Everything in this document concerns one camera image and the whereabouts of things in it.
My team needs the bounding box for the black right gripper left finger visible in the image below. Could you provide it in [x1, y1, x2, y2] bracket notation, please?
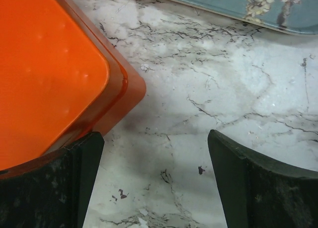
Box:
[0, 132, 104, 228]

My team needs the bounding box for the blue floral serving tray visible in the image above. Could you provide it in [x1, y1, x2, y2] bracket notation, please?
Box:
[171, 0, 318, 35]

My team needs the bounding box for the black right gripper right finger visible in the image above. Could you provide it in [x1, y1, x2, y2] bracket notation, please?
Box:
[208, 130, 318, 228]

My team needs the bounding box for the orange cookie tin box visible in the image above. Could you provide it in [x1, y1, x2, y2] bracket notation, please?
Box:
[0, 0, 147, 180]

